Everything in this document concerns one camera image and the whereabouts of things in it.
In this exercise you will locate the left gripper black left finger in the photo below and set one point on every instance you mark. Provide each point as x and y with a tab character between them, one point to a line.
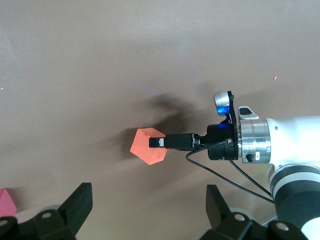
75	212

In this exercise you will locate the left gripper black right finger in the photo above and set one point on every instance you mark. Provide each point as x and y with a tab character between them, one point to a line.
218	212

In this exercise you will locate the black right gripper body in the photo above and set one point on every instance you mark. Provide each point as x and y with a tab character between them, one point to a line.
221	140

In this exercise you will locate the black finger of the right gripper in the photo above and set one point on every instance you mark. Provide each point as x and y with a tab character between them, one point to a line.
180	141

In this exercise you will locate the orange foam cube block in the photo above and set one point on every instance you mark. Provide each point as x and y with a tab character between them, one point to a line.
142	150

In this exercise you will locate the red foam cube block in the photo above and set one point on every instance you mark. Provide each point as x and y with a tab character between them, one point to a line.
6	203

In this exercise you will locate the brown table mat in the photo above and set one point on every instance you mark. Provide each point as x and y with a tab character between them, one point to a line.
75	75

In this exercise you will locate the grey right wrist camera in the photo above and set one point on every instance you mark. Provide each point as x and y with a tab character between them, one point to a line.
221	100

